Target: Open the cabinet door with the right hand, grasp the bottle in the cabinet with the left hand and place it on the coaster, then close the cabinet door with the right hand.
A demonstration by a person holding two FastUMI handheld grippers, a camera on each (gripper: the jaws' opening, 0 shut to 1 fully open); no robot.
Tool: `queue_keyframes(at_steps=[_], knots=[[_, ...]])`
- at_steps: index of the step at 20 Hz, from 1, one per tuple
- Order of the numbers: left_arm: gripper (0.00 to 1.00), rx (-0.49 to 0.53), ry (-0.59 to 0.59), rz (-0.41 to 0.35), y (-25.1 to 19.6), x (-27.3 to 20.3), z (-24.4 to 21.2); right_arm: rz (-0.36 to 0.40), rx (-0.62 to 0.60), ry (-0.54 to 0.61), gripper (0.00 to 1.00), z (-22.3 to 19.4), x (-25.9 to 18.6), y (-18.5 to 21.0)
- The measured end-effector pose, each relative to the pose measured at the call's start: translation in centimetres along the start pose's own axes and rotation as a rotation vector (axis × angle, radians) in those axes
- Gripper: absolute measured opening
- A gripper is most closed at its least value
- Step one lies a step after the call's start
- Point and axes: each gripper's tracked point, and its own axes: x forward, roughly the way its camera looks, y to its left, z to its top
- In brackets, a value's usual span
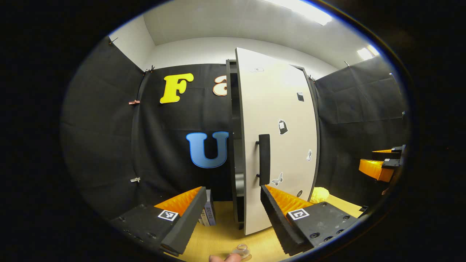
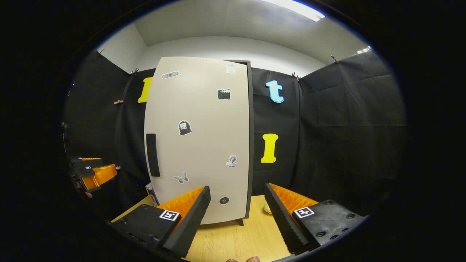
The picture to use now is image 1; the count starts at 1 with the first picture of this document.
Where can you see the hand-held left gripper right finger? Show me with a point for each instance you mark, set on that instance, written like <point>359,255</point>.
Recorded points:
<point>276,214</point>

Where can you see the clear plastic bottle red label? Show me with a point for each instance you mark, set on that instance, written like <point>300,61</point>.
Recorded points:
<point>241,250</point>

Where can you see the yellow lumpy toy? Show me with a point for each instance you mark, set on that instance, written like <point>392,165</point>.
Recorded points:
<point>319,195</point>

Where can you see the black clip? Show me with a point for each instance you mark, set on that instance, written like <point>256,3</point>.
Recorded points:
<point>149,69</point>
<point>113,40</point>
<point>311,78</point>
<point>346,64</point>

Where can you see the red clip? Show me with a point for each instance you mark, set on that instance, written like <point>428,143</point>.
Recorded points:
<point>134,102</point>

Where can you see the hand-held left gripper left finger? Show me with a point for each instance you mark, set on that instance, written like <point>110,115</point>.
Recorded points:
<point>189,214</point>

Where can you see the black table bracket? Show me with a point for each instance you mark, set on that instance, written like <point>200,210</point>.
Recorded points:
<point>363,208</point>

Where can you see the blue-grey spine book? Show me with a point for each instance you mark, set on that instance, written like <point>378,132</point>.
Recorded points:
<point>210,211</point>

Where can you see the small ceiling light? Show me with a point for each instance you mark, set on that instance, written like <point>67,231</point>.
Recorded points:
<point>367,53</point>

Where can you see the grey spine book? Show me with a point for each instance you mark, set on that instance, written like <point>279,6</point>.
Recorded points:
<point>202,219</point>

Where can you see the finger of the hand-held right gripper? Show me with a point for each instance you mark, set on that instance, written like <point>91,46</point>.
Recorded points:
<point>382,151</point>
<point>375,169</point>

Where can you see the dark grey cabinet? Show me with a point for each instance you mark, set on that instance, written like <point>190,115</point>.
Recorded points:
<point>233,127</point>

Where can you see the black backdrop cloth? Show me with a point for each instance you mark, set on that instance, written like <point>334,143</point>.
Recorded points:
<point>109,127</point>

